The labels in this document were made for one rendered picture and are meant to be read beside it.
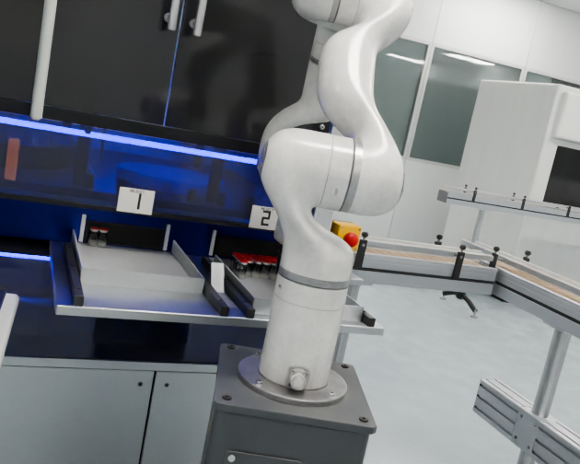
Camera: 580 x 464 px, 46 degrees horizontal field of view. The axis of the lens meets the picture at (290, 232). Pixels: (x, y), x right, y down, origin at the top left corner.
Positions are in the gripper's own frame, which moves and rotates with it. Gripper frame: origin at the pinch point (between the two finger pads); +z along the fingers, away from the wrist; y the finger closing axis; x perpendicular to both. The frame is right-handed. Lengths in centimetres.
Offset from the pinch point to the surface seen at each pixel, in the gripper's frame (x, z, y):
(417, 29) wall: 289, -141, -477
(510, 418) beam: 90, 44, -8
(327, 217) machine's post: 15.8, -10.5, -15.3
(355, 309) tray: 9.8, 3.2, 22.0
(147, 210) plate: -32.5, -6.2, -14.7
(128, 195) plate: -37.7, -9.2, -14.6
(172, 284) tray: -29.3, 4.3, 11.1
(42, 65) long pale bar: -61, -36, -7
